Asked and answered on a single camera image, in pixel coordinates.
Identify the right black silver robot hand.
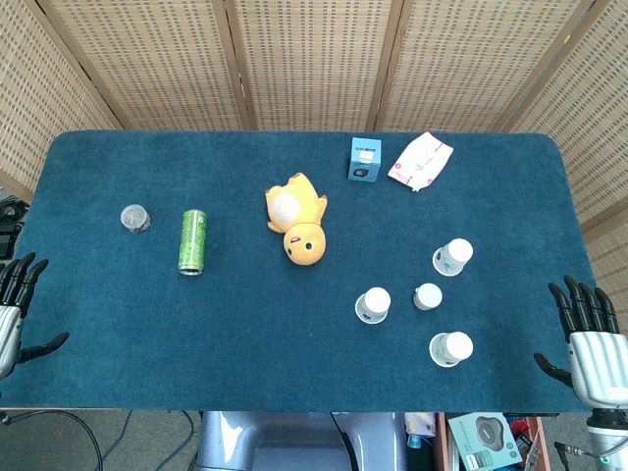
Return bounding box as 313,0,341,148
533,274,628,409

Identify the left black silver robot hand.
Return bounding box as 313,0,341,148
0,252,71,382

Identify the white paper cup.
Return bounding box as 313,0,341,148
354,287,393,325
413,283,444,312
429,331,475,369
432,237,475,278

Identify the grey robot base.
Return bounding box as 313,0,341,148
194,410,409,471

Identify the black equipment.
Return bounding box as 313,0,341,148
0,186,26,260

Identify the brown storage crate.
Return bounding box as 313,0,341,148
434,412,558,471

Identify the teal product box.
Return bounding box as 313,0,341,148
446,411,524,468

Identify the grey round tin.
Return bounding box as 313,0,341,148
120,204,152,235

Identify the colourful snack packet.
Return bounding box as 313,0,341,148
403,411,439,450

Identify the green drink can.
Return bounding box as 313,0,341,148
177,208,209,277

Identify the blue felt table mat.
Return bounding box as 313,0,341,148
0,130,620,414

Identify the white pink tissue pack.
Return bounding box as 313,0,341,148
387,131,455,193

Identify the yellow plush duck toy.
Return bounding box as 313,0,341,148
265,172,329,267

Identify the small blue cardboard box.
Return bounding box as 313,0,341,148
346,136,384,182

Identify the woven bamboo folding screen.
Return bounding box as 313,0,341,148
0,0,628,379

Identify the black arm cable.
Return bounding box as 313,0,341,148
553,440,607,460

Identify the black floor cable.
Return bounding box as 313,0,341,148
0,408,105,471

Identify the blue floor cable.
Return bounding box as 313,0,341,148
103,410,134,460

